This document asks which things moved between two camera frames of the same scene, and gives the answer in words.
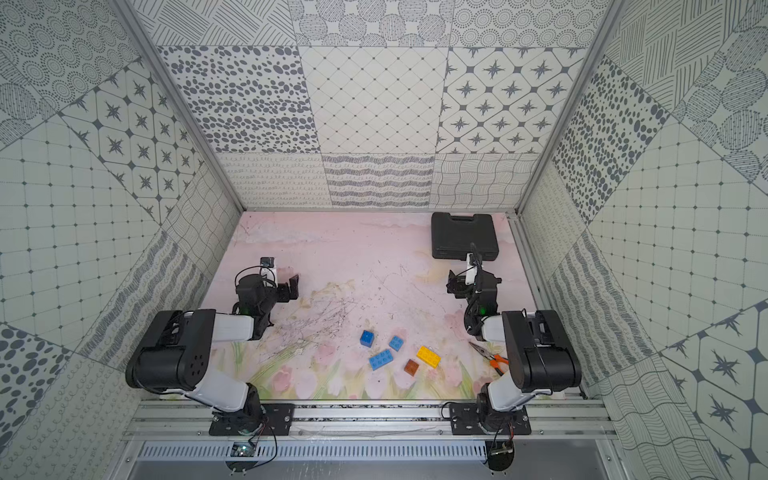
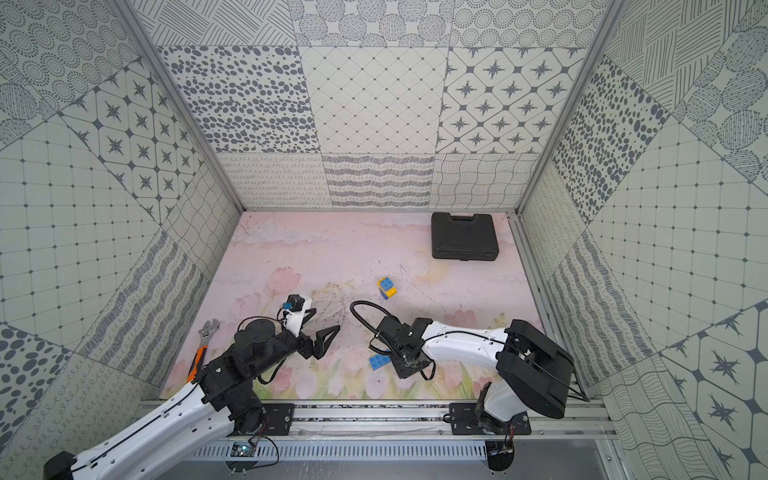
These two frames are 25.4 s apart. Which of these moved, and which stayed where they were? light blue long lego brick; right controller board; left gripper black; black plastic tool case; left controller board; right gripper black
Moved: right gripper black; left gripper black
Stayed: light blue long lego brick; right controller board; left controller board; black plastic tool case
